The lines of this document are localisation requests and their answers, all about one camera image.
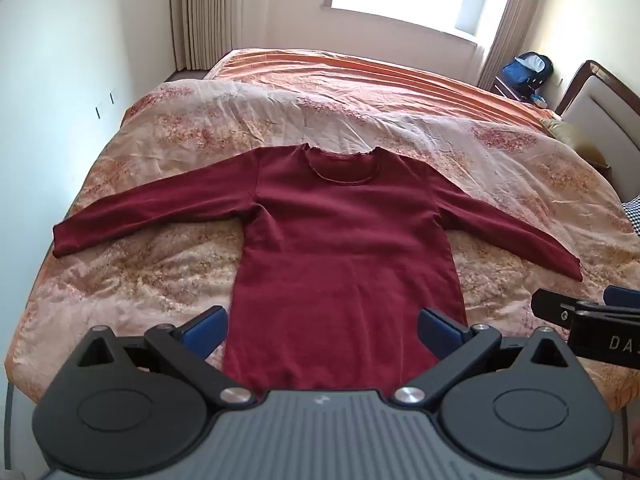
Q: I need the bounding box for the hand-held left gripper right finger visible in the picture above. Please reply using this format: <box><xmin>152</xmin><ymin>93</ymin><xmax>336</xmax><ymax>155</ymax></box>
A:
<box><xmin>391</xmin><ymin>307</ymin><xmax>572</xmax><ymax>407</ymax></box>

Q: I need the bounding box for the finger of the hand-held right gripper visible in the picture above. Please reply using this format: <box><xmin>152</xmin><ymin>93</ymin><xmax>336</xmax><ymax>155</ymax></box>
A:
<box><xmin>531</xmin><ymin>287</ymin><xmax>583</xmax><ymax>332</ymax></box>
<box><xmin>602</xmin><ymin>285</ymin><xmax>640</xmax><ymax>311</ymax></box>

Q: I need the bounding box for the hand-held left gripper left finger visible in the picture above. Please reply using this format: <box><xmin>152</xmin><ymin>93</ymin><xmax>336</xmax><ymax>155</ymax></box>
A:
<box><xmin>74</xmin><ymin>305</ymin><xmax>257</xmax><ymax>407</ymax></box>

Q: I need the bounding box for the dark red long-sleeve sweater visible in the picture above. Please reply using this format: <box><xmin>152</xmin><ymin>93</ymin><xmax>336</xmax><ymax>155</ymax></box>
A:
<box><xmin>52</xmin><ymin>144</ymin><xmax>584</xmax><ymax>393</ymax></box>

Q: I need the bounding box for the black-white checkered cloth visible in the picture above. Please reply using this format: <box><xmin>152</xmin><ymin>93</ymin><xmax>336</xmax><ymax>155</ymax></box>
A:
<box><xmin>621</xmin><ymin>194</ymin><xmax>640</xmax><ymax>237</ymax></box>

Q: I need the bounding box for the yellow-green pillow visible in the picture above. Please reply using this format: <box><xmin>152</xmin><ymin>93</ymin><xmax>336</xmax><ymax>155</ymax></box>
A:
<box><xmin>541</xmin><ymin>118</ymin><xmax>611</xmax><ymax>166</ymax></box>

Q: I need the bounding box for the wooden padded headboard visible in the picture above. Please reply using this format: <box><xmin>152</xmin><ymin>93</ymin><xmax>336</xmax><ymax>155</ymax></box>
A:
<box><xmin>555</xmin><ymin>60</ymin><xmax>640</xmax><ymax>203</ymax></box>

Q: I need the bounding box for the floral beige duvet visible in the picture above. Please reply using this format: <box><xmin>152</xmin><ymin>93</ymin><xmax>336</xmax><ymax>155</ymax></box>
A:
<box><xmin>4</xmin><ymin>76</ymin><xmax>640</xmax><ymax>412</ymax></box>

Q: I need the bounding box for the dark wooden nightstand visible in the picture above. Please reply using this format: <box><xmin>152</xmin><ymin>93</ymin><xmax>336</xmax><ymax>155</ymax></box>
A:
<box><xmin>490</xmin><ymin>75</ymin><xmax>548</xmax><ymax>107</ymax></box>

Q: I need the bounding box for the blue backpack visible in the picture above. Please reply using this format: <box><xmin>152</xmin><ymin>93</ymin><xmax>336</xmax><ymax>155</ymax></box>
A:
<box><xmin>500</xmin><ymin>52</ymin><xmax>555</xmax><ymax>95</ymax></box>

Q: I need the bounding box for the orange striped bedspread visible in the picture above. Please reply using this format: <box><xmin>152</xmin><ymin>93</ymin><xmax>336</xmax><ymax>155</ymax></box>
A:
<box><xmin>202</xmin><ymin>47</ymin><xmax>562</xmax><ymax>135</ymax></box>

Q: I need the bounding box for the beige pleated curtain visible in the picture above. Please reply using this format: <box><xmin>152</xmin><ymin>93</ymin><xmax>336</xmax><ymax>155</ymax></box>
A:
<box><xmin>167</xmin><ymin>0</ymin><xmax>242</xmax><ymax>72</ymax></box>
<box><xmin>476</xmin><ymin>0</ymin><xmax>552</xmax><ymax>92</ymax></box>

